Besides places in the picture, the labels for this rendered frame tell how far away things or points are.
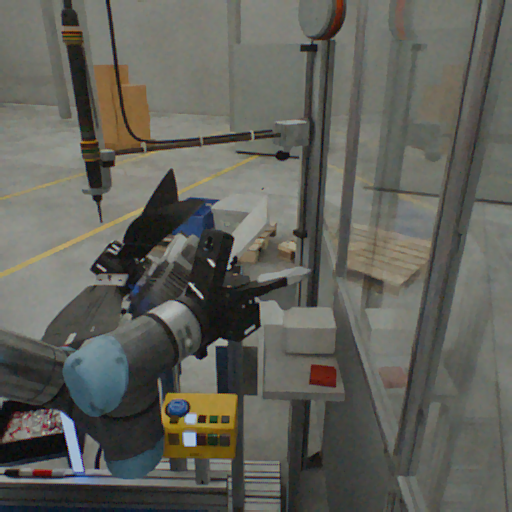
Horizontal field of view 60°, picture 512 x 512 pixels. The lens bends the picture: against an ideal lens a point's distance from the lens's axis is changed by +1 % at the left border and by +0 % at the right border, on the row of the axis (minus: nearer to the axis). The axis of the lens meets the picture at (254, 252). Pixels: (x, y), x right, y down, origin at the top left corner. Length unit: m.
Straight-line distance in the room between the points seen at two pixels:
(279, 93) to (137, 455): 7.98
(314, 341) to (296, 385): 0.17
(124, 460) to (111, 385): 0.12
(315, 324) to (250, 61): 7.42
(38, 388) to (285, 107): 7.93
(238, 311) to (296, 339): 0.85
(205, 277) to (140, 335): 0.13
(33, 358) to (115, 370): 0.13
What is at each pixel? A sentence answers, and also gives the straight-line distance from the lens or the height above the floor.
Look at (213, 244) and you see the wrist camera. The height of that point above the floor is 1.53.
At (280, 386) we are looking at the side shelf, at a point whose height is 0.86.
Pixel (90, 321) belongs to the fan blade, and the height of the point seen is 1.18.
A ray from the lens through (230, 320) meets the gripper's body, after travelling 0.62.
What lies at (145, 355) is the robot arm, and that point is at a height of 1.46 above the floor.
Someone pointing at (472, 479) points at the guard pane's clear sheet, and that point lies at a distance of 0.73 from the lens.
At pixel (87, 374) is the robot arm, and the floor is 1.46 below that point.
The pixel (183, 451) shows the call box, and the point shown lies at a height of 1.00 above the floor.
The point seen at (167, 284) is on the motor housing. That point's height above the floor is 1.16.
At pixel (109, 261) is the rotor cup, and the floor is 1.23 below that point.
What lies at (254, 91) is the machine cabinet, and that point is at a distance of 8.56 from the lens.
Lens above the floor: 1.76
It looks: 24 degrees down
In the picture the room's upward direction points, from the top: straight up
